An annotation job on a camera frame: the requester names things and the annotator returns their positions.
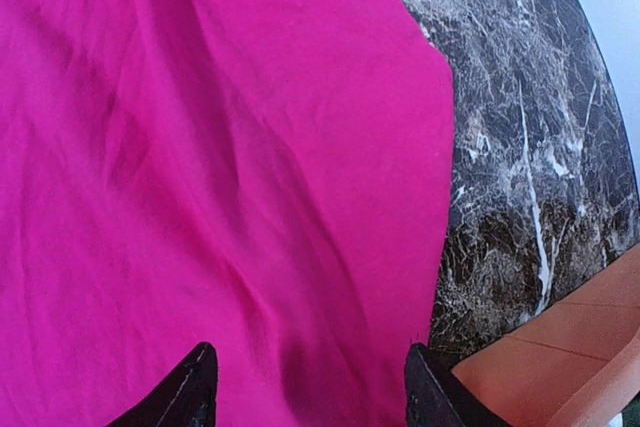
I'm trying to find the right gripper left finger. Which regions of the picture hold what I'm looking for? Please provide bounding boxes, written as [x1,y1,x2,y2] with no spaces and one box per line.
[109,342,219,427]

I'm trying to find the red t-shirt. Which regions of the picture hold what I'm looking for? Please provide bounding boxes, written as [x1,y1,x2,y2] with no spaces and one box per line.
[1,0,453,426]

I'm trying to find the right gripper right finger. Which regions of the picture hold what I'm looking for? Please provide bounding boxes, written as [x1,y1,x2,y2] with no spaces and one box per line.
[404,343,508,427]

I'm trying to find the orange plastic basin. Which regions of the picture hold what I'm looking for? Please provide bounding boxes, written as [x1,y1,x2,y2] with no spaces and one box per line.
[453,247,639,426]

